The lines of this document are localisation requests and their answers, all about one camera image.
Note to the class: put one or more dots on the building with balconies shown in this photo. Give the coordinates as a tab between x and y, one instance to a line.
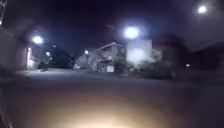
108	55

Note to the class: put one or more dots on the dark asphalt road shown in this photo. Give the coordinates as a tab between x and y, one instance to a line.
110	88

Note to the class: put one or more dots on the pale blocky building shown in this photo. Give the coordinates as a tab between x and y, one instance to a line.
138	51

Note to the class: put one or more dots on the street lamp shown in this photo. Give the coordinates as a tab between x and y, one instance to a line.
131	32
37	39
202	9

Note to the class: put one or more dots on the dark bushes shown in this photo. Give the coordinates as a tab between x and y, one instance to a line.
156	70

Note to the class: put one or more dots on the pale walled building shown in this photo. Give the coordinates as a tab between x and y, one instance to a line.
13	50

